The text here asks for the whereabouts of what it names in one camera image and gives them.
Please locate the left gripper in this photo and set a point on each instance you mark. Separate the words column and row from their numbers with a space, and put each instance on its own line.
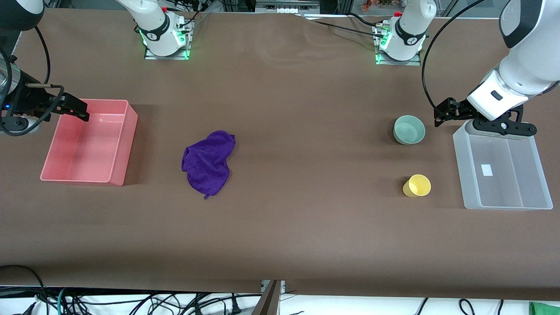
column 455, row 110

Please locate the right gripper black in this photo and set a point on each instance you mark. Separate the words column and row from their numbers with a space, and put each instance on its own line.
column 31, row 101

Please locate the pale green bowl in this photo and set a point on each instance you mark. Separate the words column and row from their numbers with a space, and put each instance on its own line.
column 409, row 130

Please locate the yellow cup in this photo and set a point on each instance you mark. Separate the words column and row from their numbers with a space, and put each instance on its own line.
column 418, row 186

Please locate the purple cloth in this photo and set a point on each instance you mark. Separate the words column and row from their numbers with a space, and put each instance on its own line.
column 208, row 162

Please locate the pink plastic bin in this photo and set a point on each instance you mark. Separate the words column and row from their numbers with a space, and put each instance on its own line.
column 87, row 148

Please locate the white label sticker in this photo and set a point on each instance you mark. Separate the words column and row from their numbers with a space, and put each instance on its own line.
column 487, row 170

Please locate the clear plastic divided bin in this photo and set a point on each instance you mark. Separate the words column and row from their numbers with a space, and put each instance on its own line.
column 503, row 183

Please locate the green fabric piece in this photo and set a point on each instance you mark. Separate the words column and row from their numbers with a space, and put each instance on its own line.
column 544, row 309

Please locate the black power plug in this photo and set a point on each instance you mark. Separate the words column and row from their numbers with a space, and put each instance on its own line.
column 235, row 305

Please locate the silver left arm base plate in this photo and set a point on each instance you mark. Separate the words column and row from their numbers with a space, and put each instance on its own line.
column 383, row 61

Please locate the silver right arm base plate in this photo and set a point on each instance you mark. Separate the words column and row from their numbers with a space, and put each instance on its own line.
column 151, row 55

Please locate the silver metal frame rail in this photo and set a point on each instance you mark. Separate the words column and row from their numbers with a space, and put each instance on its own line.
column 286, row 5

